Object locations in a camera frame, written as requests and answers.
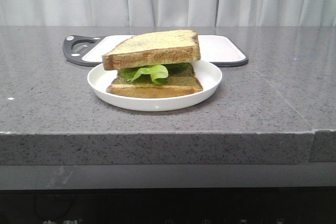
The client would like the green lettuce leaf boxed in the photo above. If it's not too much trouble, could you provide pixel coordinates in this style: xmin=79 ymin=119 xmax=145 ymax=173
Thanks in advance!
xmin=118 ymin=63 xmax=194 ymax=85

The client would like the toasted bread slice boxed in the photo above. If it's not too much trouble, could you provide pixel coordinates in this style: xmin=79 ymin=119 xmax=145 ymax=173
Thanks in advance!
xmin=102 ymin=29 xmax=201 ymax=70
xmin=106 ymin=72 xmax=203 ymax=99

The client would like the white round plate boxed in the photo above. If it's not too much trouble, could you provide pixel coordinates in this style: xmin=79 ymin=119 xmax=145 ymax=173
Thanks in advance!
xmin=87 ymin=60 xmax=222 ymax=112

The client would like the white cutting board grey rim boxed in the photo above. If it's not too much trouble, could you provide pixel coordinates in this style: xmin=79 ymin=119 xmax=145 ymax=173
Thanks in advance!
xmin=62 ymin=35 xmax=248 ymax=67

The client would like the black appliance control panel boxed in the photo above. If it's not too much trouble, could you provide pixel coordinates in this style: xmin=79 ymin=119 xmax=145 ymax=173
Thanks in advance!
xmin=1 ymin=187 xmax=335 ymax=223

